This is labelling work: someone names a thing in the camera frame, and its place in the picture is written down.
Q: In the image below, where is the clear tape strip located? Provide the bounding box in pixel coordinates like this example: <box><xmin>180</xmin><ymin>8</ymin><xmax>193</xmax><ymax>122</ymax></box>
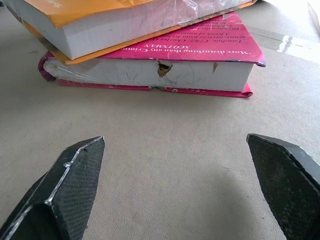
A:
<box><xmin>247</xmin><ymin>26</ymin><xmax>320</xmax><ymax>53</ymax></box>

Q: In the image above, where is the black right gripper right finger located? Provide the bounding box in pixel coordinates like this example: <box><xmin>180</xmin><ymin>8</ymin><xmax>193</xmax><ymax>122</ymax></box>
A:
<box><xmin>246</xmin><ymin>133</ymin><xmax>320</xmax><ymax>240</ymax></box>

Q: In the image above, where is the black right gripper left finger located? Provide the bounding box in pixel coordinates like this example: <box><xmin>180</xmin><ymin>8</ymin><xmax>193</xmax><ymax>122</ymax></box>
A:
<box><xmin>0</xmin><ymin>135</ymin><xmax>106</xmax><ymax>240</ymax></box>

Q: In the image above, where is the orange cover book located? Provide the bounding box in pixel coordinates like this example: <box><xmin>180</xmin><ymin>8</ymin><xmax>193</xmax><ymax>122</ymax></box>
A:
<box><xmin>4</xmin><ymin>0</ymin><xmax>259</xmax><ymax>66</ymax></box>

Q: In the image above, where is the pink cover book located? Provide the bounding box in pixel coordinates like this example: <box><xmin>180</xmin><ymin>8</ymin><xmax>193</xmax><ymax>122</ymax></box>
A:
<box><xmin>37</xmin><ymin>10</ymin><xmax>267</xmax><ymax>100</ymax></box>

